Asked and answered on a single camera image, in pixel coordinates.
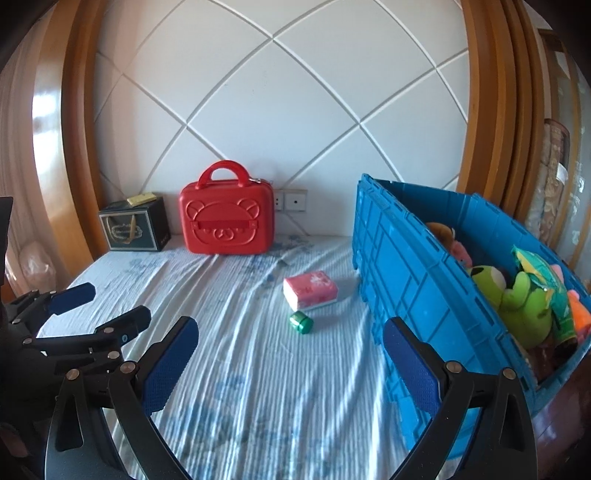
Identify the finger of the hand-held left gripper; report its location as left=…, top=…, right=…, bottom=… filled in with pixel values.
left=7, top=282, right=97, bottom=333
left=23, top=305, right=152, bottom=370

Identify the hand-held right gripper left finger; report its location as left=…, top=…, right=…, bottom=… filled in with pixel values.
left=44, top=316, right=200, bottom=480

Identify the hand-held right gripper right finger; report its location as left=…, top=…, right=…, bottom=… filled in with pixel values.
left=382, top=316, right=539, bottom=480

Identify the blue plastic crate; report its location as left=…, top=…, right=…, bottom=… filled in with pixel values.
left=352, top=173, right=591, bottom=457

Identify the green and yellow packet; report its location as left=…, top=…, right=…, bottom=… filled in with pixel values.
left=512, top=246, right=575, bottom=333

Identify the clear plastic bag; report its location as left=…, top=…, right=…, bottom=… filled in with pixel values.
left=18, top=240, right=58, bottom=291

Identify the striped bed sheet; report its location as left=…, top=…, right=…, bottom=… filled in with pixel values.
left=34, top=233, right=462, bottom=480

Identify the black gift box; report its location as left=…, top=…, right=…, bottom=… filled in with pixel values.
left=98, top=198, right=172, bottom=253

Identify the small green jar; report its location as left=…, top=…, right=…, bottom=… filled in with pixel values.
left=289, top=311, right=315, bottom=334

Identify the pink plush toy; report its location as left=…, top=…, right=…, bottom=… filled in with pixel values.
left=450, top=237, right=474, bottom=268

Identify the small pink tissue pack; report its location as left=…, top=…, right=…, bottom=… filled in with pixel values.
left=283, top=271, right=340, bottom=311

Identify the green frog plush toy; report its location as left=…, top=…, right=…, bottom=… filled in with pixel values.
left=470, top=264, right=555, bottom=349

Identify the brown plush toy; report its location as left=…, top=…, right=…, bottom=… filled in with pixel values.
left=427, top=223, right=458, bottom=245

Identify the red bear-face case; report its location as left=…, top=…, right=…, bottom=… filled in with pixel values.
left=179, top=161, right=276, bottom=256

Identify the orange plush toy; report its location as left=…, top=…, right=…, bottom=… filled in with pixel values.
left=566, top=291, right=591, bottom=330

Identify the patterned fabric roll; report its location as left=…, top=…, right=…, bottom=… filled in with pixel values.
left=526, top=117, right=583, bottom=259

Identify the wooden headboard frame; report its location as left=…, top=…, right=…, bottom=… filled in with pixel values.
left=32, top=0, right=546, bottom=287

